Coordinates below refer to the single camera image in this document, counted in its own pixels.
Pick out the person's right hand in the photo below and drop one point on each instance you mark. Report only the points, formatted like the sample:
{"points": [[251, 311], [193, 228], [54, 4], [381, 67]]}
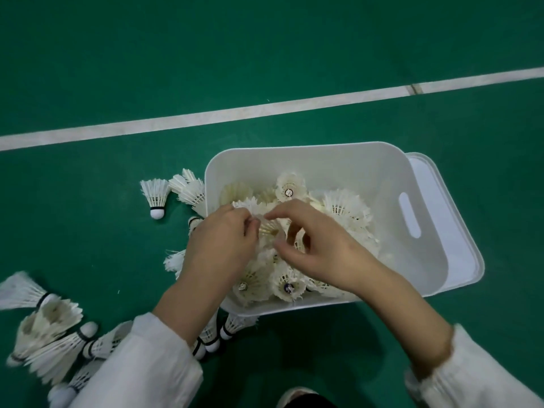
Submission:
{"points": [[335, 252]]}

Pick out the person's left hand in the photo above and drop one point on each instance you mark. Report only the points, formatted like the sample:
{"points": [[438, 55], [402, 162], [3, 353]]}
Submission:
{"points": [[219, 246]]}

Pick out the person's right thumb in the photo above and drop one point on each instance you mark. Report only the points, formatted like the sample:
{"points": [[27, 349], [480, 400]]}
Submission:
{"points": [[295, 250]]}

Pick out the person's left fingers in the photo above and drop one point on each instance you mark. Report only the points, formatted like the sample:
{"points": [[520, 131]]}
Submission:
{"points": [[248, 227]]}

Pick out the white feather shuttlecock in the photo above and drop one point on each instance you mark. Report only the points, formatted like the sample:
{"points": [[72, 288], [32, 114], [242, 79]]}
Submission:
{"points": [[236, 323], [175, 261], [268, 228], [194, 224], [155, 193], [211, 335], [198, 349]]}

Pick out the person's right forearm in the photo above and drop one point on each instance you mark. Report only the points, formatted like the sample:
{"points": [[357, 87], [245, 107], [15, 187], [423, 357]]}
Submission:
{"points": [[403, 312]]}

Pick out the person's left forearm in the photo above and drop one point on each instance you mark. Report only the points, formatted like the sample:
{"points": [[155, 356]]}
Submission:
{"points": [[170, 335]]}

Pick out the pile of white shuttlecocks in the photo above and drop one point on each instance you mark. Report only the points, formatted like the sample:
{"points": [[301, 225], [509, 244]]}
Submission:
{"points": [[346, 208]]}

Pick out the nested stack of white shuttlecocks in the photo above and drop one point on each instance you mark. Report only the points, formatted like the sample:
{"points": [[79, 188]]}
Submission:
{"points": [[191, 193]]}

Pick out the white plastic storage bin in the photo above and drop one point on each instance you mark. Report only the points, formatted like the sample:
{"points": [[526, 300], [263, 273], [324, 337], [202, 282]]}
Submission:
{"points": [[340, 165]]}

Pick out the white plastic bin lid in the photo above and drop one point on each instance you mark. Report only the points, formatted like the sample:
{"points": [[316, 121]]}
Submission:
{"points": [[459, 242]]}

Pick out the heap of loose white shuttlecocks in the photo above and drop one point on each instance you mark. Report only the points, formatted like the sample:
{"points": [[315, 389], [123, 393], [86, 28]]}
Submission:
{"points": [[51, 335]]}

